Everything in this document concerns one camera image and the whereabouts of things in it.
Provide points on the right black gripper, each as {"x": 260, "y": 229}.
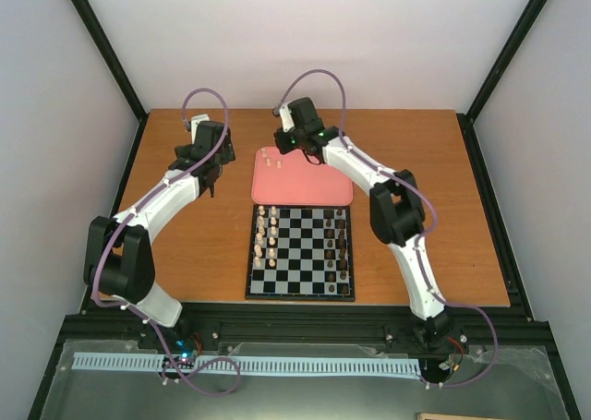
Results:
{"x": 282, "y": 147}

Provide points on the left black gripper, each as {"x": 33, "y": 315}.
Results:
{"x": 229, "y": 154}

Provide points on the white chess queen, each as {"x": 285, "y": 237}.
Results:
{"x": 258, "y": 251}

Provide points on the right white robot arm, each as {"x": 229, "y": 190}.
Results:
{"x": 396, "y": 210}

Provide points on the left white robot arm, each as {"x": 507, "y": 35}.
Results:
{"x": 119, "y": 267}

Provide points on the brown chess pieces back row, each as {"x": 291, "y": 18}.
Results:
{"x": 341, "y": 242}

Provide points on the black white chess board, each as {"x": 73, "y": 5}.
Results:
{"x": 299, "y": 271}

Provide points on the pink plastic tray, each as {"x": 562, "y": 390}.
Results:
{"x": 298, "y": 182}

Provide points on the clear acrylic sheet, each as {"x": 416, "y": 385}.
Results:
{"x": 518, "y": 386}

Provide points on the light blue cable duct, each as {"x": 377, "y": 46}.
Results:
{"x": 253, "y": 366}

